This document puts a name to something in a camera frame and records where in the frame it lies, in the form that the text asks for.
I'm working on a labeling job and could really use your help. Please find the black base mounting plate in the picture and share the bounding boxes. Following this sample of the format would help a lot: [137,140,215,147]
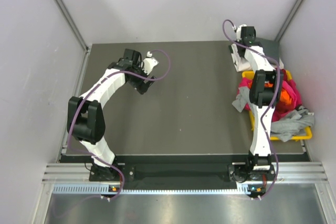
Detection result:
[91,154,276,189]

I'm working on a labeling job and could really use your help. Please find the aluminium corner post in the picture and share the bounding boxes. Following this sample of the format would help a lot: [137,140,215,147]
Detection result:
[54,0,89,52]
[274,0,305,42]

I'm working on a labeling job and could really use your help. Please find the light grey t shirt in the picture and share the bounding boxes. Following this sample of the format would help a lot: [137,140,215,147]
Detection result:
[232,87,315,142]

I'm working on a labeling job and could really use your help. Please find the dark red t shirt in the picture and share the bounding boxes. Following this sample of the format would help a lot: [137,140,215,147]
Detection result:
[280,69,292,82]

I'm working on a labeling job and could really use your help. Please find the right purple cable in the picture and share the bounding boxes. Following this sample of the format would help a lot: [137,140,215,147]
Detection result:
[223,19,280,200]

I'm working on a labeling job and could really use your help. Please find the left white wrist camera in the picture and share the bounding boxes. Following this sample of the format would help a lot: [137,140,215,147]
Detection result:
[141,51,159,76]

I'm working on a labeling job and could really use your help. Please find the dark grey t shirt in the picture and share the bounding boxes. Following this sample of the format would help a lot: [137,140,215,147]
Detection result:
[257,38,280,62]

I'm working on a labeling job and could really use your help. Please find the slotted grey cable duct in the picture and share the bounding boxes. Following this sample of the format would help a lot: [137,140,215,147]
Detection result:
[52,183,261,195]

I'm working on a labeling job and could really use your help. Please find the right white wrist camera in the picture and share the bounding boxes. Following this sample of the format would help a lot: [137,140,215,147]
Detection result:
[233,24,247,41]

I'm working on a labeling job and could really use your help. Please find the right aluminium corner post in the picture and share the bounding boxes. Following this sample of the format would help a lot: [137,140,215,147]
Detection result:
[274,0,305,42]

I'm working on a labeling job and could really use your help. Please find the orange t shirt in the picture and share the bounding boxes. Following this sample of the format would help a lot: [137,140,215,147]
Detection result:
[248,82,292,105]

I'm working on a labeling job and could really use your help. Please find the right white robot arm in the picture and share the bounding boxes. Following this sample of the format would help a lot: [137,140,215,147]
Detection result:
[236,25,283,180]

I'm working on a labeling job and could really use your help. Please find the yellow plastic basket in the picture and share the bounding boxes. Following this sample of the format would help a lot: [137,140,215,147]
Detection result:
[242,71,312,141]

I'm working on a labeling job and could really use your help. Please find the folded white t shirt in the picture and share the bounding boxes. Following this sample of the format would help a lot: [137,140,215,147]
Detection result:
[229,44,285,72]

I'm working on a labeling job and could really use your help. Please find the left aluminium corner post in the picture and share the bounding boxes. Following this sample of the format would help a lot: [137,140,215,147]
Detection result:
[54,0,89,52]

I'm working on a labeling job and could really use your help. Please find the pink t shirt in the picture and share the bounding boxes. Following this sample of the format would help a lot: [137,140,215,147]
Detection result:
[232,77,302,122]

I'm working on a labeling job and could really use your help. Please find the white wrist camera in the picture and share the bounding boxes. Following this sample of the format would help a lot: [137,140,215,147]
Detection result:
[141,51,159,76]
[233,24,247,41]

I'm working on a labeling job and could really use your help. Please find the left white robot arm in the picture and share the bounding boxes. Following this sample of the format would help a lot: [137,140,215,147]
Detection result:
[67,49,159,182]

